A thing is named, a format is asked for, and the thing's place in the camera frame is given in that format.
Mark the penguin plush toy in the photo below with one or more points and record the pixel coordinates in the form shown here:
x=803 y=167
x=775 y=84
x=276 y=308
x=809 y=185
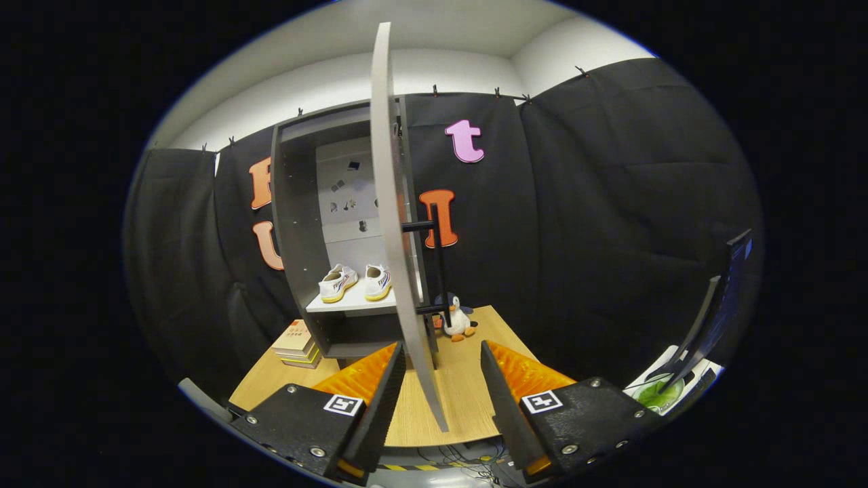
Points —
x=460 y=322

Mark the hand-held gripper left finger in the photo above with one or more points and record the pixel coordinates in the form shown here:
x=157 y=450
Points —
x=376 y=407

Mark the beige shoe cabinet door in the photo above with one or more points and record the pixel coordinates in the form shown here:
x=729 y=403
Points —
x=393 y=203

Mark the white canvas shoe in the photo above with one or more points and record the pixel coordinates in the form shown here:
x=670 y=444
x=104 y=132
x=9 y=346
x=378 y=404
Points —
x=378 y=281
x=337 y=283

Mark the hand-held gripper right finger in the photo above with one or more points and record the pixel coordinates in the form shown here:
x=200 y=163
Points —
x=508 y=407

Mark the stack of books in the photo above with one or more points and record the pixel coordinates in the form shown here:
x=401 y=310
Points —
x=295 y=342

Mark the black backdrop cloth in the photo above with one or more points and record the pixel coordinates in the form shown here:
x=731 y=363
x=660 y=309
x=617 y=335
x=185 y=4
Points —
x=610 y=203

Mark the black monitor with stand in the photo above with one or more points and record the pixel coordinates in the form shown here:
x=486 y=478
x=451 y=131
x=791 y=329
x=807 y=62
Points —
x=739 y=285

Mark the dark grey shoe cabinet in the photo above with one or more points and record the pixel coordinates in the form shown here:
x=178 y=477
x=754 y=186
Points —
x=298 y=237

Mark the green round object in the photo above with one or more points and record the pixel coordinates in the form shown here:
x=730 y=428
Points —
x=654 y=396

